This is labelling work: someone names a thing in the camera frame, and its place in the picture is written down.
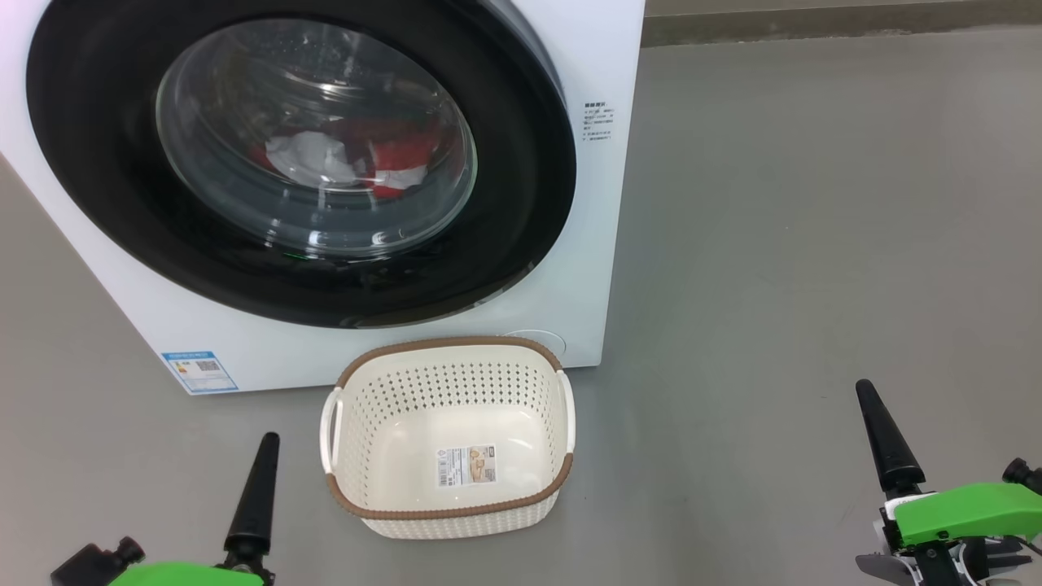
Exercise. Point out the red and white garment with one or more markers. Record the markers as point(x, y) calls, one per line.
point(391, 155)

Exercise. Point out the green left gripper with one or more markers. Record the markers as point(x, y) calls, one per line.
point(187, 576)

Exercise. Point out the cream basket with brown rim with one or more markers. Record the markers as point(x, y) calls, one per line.
point(456, 407)

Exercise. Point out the round drain filter cover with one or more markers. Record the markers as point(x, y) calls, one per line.
point(541, 343)

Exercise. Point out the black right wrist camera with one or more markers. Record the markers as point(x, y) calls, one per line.
point(1024, 475)

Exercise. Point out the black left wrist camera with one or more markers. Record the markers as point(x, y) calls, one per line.
point(89, 566)

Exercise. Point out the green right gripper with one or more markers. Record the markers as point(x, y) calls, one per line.
point(969, 509)

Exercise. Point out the white front-load washing machine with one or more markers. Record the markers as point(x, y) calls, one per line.
point(570, 268)

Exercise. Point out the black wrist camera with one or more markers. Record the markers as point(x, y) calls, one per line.
point(1024, 475)
point(89, 566)

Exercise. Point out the dark round glass washer door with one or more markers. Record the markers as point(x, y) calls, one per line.
point(505, 187)

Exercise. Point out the blue energy label sticker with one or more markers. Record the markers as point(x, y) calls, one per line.
point(199, 371)

